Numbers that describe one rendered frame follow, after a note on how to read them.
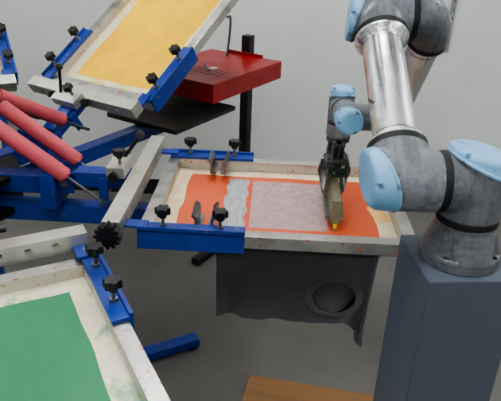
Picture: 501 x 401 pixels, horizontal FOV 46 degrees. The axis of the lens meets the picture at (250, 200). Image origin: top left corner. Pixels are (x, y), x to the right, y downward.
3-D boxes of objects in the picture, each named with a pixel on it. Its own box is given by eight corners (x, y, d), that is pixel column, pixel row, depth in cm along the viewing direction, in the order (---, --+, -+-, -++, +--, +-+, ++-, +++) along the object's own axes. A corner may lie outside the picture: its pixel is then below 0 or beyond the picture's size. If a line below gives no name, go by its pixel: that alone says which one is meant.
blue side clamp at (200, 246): (245, 245, 169) (246, 223, 166) (243, 254, 165) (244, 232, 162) (141, 239, 170) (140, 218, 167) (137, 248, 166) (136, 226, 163)
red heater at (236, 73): (210, 67, 335) (211, 45, 329) (281, 80, 313) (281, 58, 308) (136, 89, 288) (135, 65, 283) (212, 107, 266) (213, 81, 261)
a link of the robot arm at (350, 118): (378, 110, 159) (370, 98, 168) (337, 109, 158) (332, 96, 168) (374, 138, 162) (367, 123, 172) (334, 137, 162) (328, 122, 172)
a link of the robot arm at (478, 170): (511, 227, 107) (530, 158, 101) (439, 226, 107) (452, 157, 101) (487, 199, 118) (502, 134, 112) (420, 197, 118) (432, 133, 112)
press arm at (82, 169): (133, 181, 193) (132, 167, 191) (128, 189, 188) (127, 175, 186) (80, 179, 194) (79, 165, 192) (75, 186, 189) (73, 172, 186)
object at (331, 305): (357, 325, 194) (370, 230, 178) (360, 343, 186) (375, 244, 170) (218, 317, 195) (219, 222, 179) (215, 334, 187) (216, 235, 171)
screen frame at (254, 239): (384, 174, 216) (386, 165, 215) (417, 258, 164) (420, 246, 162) (171, 163, 219) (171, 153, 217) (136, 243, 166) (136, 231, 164)
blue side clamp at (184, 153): (253, 169, 219) (254, 152, 216) (252, 174, 215) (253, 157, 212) (172, 165, 220) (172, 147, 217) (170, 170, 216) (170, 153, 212)
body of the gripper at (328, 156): (323, 178, 180) (326, 142, 174) (321, 166, 187) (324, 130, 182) (348, 179, 180) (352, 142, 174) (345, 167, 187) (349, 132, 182)
